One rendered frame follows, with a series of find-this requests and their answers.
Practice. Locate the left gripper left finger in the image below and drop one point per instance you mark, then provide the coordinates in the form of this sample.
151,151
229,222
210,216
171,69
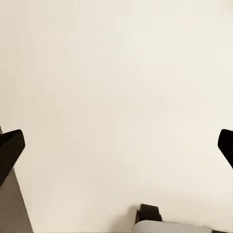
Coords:
12,145

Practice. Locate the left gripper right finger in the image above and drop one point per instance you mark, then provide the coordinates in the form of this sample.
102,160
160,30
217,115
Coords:
225,144

